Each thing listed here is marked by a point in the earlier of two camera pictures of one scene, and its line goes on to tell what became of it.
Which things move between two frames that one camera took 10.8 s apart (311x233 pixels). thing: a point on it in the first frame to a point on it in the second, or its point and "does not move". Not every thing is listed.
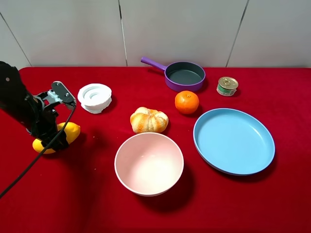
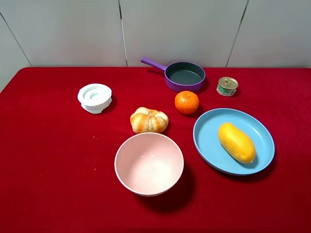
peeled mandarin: [144, 120] does not move
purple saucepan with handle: [181, 76] does not move
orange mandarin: [187, 102] does not move
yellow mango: [72, 131] to [236, 143]
